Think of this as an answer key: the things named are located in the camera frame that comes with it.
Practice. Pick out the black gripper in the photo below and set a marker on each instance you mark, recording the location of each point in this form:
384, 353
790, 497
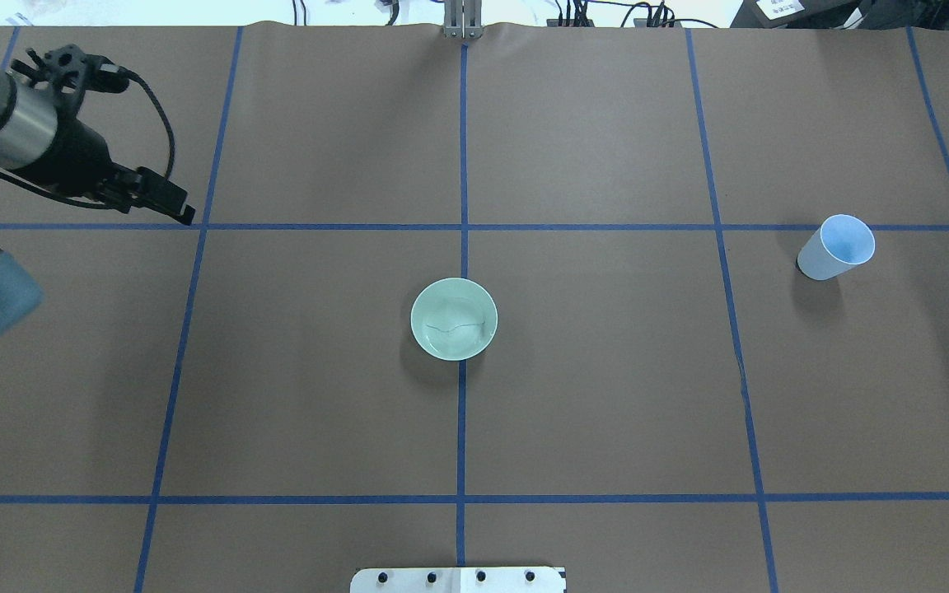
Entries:
77, 153

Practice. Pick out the light green ceramic bowl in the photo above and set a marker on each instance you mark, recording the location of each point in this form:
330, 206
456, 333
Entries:
454, 319

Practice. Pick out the aluminium camera post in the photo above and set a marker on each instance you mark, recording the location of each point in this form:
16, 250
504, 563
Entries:
462, 19

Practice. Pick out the black box with label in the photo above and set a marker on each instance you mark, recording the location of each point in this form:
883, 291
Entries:
797, 15

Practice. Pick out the light blue plastic cup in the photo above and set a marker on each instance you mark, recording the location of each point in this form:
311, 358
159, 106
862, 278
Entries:
839, 244

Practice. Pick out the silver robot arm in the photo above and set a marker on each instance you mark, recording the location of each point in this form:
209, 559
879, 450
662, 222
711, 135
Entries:
20, 294

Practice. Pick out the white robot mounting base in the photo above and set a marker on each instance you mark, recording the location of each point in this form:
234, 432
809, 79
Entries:
460, 579

